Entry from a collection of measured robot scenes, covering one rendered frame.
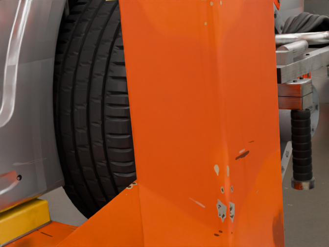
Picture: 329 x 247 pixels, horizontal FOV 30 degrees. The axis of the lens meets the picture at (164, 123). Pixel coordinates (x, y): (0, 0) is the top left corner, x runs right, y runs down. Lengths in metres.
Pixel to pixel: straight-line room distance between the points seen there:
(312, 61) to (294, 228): 1.76
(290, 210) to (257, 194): 2.22
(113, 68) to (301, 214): 2.00
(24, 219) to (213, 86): 0.60
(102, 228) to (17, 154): 0.28
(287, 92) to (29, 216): 0.56
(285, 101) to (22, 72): 0.50
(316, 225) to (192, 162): 2.14
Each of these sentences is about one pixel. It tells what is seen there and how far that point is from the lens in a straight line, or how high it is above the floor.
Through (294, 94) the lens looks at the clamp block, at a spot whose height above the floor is 0.93.
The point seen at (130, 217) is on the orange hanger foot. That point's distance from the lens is 0.97.
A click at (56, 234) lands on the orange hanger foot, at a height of 0.68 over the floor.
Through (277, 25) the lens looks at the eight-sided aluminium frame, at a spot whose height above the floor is 1.02.
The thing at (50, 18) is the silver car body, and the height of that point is 1.09.
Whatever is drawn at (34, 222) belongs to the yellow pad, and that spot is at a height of 0.70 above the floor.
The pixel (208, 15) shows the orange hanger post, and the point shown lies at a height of 1.10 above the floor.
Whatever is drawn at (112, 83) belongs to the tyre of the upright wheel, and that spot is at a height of 0.96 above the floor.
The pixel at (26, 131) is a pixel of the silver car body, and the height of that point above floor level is 0.88.
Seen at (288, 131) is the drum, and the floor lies 0.82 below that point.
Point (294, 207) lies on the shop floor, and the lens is 3.15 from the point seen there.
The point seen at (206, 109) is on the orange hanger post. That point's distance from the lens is 0.80.
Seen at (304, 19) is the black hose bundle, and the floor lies 1.03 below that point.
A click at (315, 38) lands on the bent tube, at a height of 1.00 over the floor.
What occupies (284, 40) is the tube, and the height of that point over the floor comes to 1.01.
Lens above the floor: 1.14
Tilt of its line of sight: 13 degrees down
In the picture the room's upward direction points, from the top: 5 degrees counter-clockwise
